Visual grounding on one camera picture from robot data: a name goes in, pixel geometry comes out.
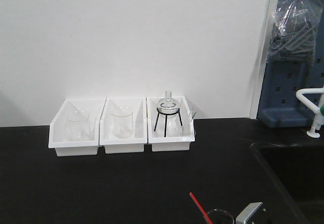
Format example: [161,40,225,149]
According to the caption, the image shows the red stirring stick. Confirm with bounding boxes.
[189,192,213,224]

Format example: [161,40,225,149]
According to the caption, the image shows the clear glass beaker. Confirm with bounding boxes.
[207,209,235,224]

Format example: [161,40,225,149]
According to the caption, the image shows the small glass beaker right bin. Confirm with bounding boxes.
[181,111,196,136]

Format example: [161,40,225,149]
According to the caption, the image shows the glass beaker in middle bin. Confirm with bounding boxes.
[111,107,134,139]

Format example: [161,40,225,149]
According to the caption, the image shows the glass beaker in bin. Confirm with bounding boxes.
[111,107,134,139]
[66,110,90,141]

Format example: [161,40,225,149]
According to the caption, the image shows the glass beaker in left bin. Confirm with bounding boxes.
[66,110,90,141]

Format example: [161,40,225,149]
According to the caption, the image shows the round glass flask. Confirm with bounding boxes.
[157,91,179,114]

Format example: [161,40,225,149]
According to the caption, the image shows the white right storage bin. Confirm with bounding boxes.
[146,96,195,152]

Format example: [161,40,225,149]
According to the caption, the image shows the white storage bin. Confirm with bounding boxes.
[146,96,195,152]
[48,98,106,157]
[99,98,148,154]

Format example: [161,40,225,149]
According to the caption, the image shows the white middle storage bin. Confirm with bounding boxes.
[99,98,148,154]

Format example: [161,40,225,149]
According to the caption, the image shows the white left storage bin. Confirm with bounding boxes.
[48,98,106,157]

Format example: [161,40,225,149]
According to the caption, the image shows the blue-grey pegboard drying rack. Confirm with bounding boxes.
[257,0,324,129]

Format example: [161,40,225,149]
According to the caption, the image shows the plastic bag of black pegs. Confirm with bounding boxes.
[268,0,323,64]

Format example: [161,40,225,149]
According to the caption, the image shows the black lab sink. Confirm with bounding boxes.
[251,143,323,223]

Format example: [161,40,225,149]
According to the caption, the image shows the white lab faucet green knobs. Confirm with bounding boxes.
[296,87,323,139]

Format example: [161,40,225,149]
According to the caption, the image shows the black wire tripod stand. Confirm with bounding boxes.
[154,108,183,137]

